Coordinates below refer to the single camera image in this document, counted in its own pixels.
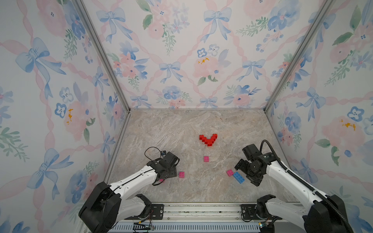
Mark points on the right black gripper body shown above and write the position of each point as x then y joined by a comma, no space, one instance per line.
247,169

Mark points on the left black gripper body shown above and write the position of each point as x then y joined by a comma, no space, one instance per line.
172,172

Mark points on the blue 2x4 lego brick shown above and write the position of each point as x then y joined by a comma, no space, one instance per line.
238,178

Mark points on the red 2x4 lego brick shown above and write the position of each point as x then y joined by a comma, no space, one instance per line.
209,141

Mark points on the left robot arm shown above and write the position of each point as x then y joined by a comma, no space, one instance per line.
110,203

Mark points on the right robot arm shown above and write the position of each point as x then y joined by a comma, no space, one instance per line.
318,213

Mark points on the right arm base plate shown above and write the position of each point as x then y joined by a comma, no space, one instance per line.
248,213

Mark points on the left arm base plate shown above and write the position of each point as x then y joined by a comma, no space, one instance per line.
154,212

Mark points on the aluminium front rail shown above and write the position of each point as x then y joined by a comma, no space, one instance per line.
201,212

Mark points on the left corner aluminium post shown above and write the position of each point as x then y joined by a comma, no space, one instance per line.
87,22

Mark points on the corner aluminium post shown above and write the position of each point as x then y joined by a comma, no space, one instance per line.
303,46
87,22

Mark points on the right corner aluminium post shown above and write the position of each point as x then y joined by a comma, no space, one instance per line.
303,46

